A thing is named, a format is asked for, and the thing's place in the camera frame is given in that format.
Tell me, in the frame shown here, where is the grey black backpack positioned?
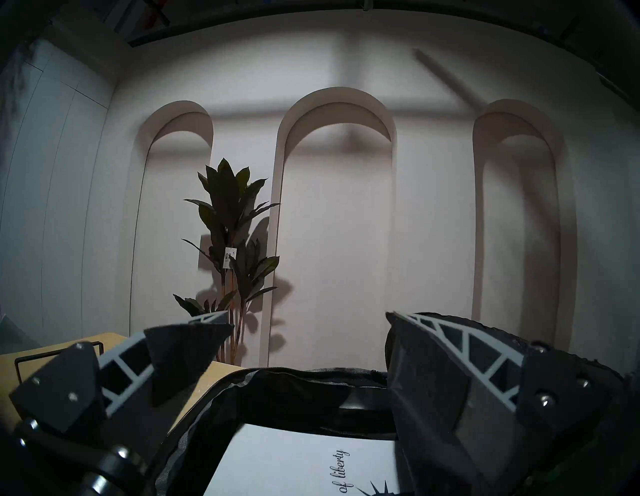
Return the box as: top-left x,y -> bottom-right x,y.
152,312 -> 640,496

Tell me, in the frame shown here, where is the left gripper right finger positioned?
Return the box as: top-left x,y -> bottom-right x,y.
385,311 -> 626,478

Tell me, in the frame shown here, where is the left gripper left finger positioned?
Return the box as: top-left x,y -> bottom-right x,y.
9,310 -> 236,435

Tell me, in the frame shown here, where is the tall dark leafy plant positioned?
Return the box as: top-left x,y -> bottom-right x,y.
172,157 -> 281,366

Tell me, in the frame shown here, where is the white Statue of Liberty book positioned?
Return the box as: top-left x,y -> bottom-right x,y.
202,422 -> 401,496

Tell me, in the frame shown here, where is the black wire book stand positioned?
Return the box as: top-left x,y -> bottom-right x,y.
14,341 -> 104,386

